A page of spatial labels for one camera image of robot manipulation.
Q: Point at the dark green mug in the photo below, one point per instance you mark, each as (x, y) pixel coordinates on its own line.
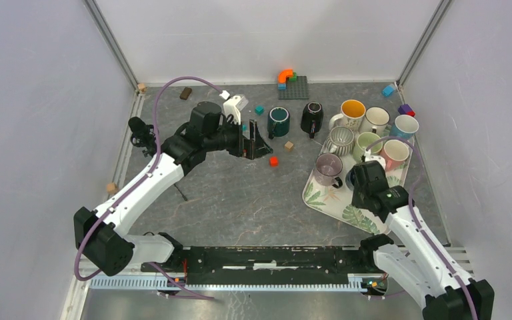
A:
(278, 122)

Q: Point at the cream white mug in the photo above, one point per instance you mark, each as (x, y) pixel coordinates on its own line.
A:
(375, 120)

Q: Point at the light blue mug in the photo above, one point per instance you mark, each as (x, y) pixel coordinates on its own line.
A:
(404, 126)

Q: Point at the light green mug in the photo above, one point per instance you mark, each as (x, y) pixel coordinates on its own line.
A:
(362, 141)

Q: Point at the white floral mug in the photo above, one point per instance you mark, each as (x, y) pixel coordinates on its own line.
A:
(351, 115)

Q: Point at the light blue block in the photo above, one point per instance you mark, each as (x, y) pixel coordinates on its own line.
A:
(389, 90)

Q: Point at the wooden cube by rail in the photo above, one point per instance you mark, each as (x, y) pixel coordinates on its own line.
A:
(112, 188)

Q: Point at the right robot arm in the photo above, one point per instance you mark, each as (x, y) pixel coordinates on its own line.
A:
(430, 275)

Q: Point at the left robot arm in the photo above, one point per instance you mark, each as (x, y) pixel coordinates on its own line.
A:
(102, 235)

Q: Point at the green lego brick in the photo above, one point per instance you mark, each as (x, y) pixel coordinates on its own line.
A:
(292, 77)

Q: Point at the teal cube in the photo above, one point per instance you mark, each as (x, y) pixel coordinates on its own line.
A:
(259, 110)

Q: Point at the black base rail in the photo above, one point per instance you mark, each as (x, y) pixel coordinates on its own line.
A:
(280, 265)

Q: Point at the white ribbed mug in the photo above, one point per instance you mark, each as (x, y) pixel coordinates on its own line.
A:
(340, 141)

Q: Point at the mauve purple mug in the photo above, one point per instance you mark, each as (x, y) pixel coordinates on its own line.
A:
(327, 170)

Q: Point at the black mug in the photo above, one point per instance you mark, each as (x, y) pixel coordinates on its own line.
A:
(312, 118)

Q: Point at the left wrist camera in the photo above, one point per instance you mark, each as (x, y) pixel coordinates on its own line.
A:
(232, 106)

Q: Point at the navy blue mug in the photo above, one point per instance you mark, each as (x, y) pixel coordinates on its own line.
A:
(350, 180)

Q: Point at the red cube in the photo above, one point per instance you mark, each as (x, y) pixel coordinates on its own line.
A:
(273, 161)

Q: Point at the grey lego baseplate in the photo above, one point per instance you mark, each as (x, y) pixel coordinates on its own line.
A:
(297, 90)

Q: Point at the purple and red block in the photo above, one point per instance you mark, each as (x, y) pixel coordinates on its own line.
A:
(405, 109)

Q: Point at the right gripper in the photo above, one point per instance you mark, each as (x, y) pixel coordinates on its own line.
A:
(355, 199)

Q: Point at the small wooden cube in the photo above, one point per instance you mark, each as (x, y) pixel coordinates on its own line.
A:
(289, 146)

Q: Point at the pink mug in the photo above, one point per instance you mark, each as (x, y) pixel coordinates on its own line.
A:
(395, 153)

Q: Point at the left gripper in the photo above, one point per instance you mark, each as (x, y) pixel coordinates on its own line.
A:
(259, 147)

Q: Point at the orange curved lego piece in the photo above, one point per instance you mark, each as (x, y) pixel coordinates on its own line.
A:
(285, 75)

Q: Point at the brown block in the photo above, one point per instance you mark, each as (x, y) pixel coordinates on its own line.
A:
(185, 94)

